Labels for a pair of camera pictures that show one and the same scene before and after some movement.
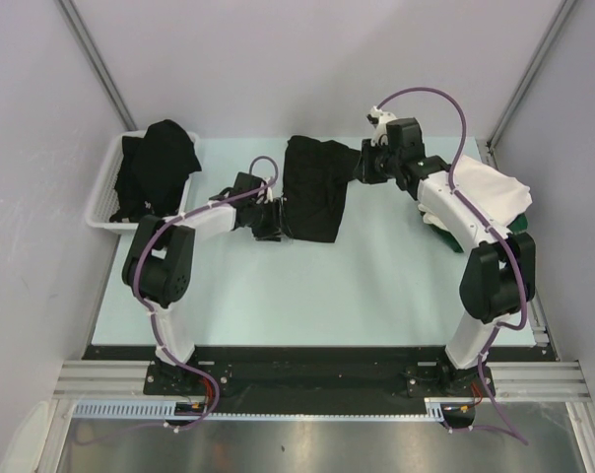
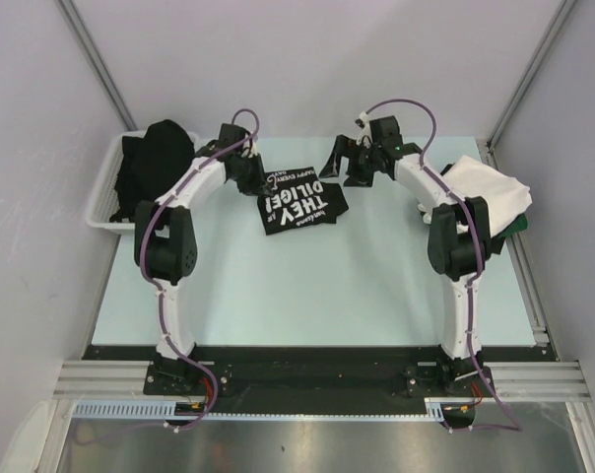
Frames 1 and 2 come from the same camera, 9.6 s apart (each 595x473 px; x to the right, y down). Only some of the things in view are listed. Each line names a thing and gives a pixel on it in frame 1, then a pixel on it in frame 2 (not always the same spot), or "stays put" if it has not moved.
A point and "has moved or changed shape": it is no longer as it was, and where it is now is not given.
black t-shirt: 316,173 has moved or changed shape
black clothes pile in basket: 154,169 stays put
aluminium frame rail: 102,379 stays put
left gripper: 273,231 -> 259,185
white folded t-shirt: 499,193 stays put
